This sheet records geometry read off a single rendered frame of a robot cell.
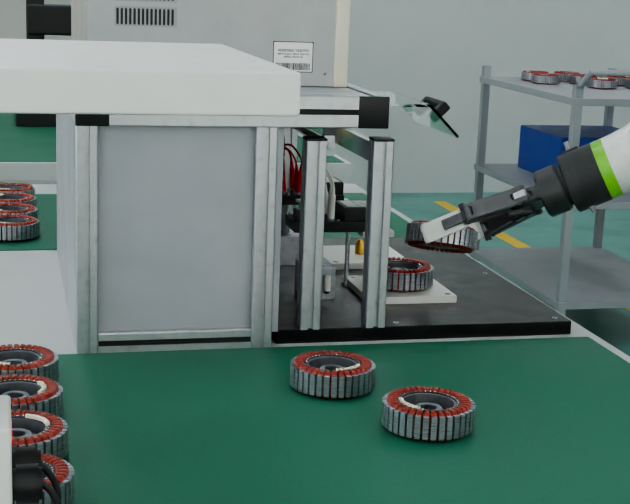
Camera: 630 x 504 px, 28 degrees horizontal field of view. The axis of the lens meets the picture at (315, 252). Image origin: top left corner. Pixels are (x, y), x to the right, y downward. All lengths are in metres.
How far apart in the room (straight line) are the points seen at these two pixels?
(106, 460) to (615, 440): 0.60
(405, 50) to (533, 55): 0.83
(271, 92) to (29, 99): 0.18
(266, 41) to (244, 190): 0.24
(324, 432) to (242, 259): 0.39
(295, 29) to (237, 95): 0.92
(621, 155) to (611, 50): 6.25
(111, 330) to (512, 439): 0.61
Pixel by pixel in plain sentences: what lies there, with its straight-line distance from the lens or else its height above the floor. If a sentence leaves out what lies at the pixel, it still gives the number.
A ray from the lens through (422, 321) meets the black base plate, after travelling 1.93.
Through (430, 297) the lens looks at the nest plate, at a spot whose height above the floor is 0.78.
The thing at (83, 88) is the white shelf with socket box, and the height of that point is 1.19.
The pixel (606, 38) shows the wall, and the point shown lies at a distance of 8.12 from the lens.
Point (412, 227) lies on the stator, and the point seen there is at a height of 0.90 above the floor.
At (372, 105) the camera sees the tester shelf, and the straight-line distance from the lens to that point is 1.79.
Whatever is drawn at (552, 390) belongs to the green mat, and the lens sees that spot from 1.72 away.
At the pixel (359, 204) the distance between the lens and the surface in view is 2.03.
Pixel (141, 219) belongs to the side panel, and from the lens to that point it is 1.77.
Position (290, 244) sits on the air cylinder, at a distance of 2.24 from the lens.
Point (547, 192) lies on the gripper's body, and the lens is 1.92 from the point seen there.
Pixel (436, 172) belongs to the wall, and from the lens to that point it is 7.78.
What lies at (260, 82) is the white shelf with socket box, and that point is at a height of 1.20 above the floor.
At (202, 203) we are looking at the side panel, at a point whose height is 0.96.
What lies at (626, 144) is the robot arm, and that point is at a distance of 1.90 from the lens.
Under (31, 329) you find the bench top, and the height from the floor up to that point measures 0.75.
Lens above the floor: 1.28
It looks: 12 degrees down
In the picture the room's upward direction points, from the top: 2 degrees clockwise
